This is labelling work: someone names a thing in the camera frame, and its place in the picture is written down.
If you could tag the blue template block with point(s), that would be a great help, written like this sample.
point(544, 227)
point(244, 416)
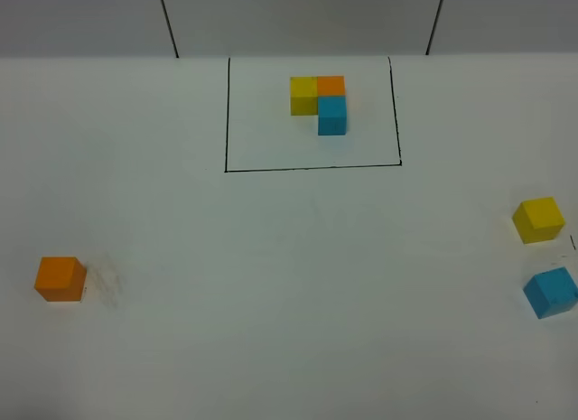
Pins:
point(332, 115)

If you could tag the yellow template block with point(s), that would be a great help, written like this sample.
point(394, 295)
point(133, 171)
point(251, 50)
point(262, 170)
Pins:
point(303, 96)

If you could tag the orange template block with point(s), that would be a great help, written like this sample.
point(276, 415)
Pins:
point(331, 86)

